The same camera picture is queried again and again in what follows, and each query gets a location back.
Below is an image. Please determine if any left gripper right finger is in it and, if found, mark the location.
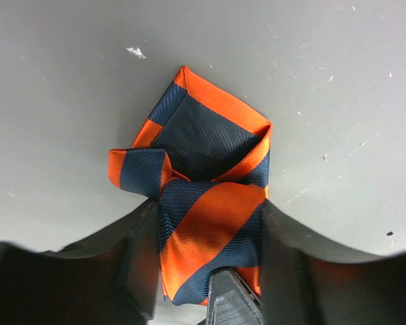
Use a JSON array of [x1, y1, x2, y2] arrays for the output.
[[261, 200, 406, 324]]

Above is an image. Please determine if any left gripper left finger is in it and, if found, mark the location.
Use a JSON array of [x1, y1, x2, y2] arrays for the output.
[[0, 200, 159, 324]]

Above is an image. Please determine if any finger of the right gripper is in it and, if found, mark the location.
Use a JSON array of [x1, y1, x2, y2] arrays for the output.
[[206, 268, 264, 325]]

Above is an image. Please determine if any orange navy striped tie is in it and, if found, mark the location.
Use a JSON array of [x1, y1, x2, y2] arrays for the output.
[[108, 66, 272, 305]]

